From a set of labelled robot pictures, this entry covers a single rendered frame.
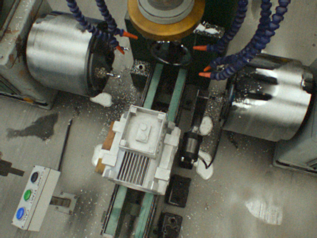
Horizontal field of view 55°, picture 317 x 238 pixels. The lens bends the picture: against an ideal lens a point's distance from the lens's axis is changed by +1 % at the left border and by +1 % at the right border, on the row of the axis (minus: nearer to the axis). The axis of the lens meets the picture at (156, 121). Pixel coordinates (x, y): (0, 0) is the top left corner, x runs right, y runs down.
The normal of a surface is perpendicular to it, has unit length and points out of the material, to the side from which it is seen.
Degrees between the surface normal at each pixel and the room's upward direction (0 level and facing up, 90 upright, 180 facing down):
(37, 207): 54
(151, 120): 0
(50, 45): 21
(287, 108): 36
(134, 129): 0
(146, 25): 0
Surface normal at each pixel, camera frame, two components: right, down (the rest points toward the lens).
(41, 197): 0.76, 0.00
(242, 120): -0.26, 0.71
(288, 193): -0.04, -0.32
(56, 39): -0.11, -0.10
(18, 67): 0.96, 0.23
